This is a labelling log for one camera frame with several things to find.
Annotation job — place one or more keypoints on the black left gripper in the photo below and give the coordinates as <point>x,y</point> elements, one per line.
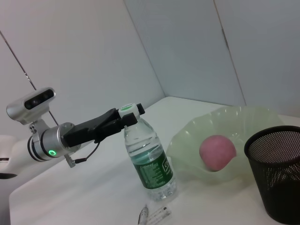
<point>89,131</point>

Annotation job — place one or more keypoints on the clear water bottle green label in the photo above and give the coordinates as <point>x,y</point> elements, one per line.
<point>150,164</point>

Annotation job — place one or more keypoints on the pink peach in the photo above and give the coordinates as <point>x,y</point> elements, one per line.
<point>218,152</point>

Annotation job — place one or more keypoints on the clear plastic ruler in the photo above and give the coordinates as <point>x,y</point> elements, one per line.
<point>159,215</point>

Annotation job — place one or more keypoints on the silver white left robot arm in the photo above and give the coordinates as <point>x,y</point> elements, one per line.
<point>44,143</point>

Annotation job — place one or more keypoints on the pale green glass fruit plate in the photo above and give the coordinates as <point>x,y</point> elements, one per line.
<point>187,131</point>

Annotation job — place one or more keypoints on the black mesh pen cup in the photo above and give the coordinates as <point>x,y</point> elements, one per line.
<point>276,164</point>

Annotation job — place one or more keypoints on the silver black wrist camera box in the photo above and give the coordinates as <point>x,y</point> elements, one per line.
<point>28,105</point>

